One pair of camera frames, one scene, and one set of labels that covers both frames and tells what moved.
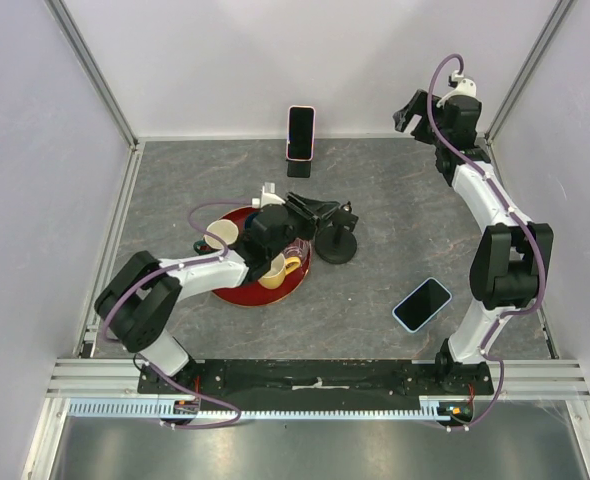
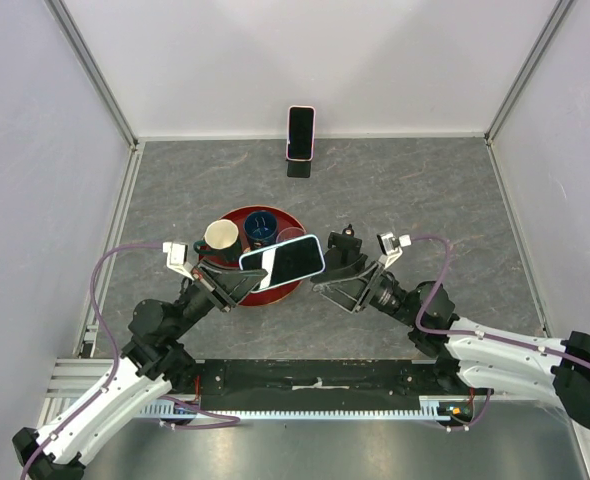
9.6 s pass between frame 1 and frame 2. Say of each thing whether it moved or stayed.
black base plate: stayed
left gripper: moved
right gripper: moved
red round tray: stayed
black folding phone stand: stayed
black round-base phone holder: moved
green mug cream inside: stayed
